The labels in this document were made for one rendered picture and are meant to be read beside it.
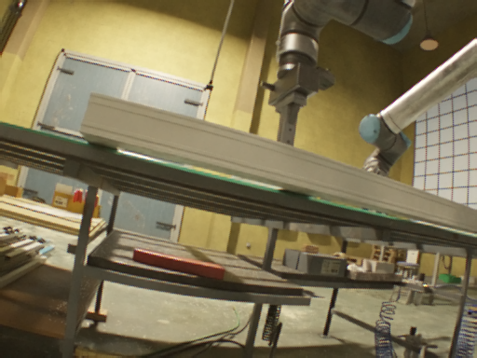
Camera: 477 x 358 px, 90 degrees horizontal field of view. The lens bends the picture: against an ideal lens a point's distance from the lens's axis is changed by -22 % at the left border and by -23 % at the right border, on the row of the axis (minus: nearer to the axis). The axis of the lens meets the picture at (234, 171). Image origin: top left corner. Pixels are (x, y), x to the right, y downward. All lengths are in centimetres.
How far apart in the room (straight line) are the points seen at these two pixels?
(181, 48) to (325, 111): 450
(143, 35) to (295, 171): 786
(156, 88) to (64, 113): 235
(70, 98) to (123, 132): 717
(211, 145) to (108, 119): 18
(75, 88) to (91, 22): 193
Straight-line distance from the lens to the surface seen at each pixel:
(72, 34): 852
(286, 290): 108
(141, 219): 703
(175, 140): 50
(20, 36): 844
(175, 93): 754
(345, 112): 966
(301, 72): 57
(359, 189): 65
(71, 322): 99
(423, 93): 97
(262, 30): 875
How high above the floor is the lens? 78
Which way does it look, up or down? 10 degrees up
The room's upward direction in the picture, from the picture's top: 11 degrees clockwise
